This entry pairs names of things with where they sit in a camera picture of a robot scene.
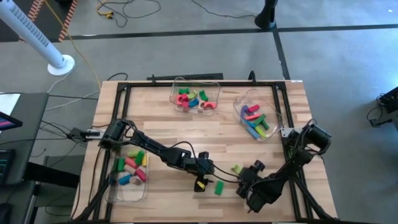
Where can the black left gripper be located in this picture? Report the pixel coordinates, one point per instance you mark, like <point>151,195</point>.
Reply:
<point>202,166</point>

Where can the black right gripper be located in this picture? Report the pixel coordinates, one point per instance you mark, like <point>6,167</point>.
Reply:
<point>252,179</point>

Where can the blue cylinder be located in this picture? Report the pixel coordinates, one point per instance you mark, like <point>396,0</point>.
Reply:
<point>252,132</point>

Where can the lime green plank block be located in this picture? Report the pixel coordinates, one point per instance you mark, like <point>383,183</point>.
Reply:
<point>260,132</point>

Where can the blue plank block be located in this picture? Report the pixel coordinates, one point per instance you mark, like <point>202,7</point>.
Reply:
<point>248,123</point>

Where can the thin red plank block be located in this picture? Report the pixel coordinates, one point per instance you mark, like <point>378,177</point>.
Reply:
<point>252,117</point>

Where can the purple block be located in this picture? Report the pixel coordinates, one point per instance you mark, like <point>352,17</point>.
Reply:
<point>244,111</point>

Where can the long red block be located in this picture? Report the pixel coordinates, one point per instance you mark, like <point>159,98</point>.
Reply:
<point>253,108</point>

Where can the yellow cylinder block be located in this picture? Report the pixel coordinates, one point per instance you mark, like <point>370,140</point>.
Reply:
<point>145,160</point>

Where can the red cylinder block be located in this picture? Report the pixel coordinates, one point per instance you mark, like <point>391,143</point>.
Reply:
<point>140,175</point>
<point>131,162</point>

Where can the small natural wood block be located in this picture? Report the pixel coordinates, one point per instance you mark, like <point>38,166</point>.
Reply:
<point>201,107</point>
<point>135,180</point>

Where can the green half cylinder block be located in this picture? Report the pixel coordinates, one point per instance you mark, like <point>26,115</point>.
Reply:
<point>140,157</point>

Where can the red arch block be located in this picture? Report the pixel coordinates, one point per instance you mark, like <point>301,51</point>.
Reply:
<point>210,105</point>

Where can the blue arch block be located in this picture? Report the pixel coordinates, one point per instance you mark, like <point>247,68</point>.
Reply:
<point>193,102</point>

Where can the lime green cylinder block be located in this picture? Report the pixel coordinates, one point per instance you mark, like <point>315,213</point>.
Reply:
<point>133,153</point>

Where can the natural wood cylinder block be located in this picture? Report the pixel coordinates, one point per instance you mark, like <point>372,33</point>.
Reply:
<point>129,169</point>

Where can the blue cylinder block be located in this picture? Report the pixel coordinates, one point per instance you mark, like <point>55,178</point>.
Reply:
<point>125,179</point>

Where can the green arch block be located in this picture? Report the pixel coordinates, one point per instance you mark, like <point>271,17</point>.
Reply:
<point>203,95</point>
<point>183,91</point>

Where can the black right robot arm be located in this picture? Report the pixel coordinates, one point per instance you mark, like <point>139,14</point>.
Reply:
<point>295,161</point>

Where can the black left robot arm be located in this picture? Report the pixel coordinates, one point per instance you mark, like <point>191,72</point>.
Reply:
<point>149,144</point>

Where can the yellow tape tag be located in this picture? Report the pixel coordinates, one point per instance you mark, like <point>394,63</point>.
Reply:
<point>201,184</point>

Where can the clear plastic bin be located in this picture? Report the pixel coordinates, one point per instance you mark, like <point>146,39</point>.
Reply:
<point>130,193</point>
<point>214,87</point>
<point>273,102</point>

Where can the black clamp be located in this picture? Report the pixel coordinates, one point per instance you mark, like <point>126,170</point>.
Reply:
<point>252,77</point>

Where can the black mounting bar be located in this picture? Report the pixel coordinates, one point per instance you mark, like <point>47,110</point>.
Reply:
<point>186,76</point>

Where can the black stand base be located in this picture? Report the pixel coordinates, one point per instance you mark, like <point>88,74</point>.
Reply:
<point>266,18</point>

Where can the black equipment box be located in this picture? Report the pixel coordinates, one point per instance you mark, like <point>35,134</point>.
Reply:
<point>390,101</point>

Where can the dark grey side desk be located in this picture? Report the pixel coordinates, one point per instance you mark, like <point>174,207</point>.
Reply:
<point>34,105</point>

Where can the tablet screen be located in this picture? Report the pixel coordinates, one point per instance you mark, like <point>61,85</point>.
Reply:
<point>7,123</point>

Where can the white sheet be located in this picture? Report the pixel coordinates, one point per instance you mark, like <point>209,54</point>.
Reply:
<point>7,102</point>

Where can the black orange-striped floor mat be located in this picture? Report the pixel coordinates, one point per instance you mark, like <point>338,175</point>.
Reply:
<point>49,21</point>

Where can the white tower fan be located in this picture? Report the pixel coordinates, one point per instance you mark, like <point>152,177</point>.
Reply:
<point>31,34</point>

